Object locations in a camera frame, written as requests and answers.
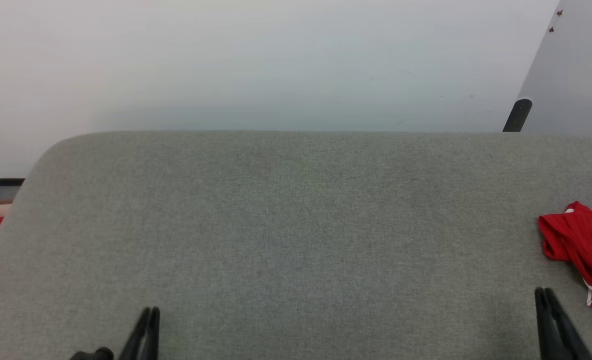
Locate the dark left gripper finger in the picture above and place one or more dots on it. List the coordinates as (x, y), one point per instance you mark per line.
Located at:
(136, 337)
(151, 335)

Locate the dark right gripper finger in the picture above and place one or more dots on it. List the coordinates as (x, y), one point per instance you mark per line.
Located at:
(566, 337)
(544, 330)

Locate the red white basketball jersey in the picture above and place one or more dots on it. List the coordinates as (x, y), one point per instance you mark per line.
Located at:
(586, 240)

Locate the grey partition panel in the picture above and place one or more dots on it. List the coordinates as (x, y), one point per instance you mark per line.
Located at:
(581, 75)

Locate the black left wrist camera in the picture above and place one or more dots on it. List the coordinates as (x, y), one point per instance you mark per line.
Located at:
(93, 354)

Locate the black post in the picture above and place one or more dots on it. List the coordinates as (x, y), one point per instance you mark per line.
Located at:
(517, 115)

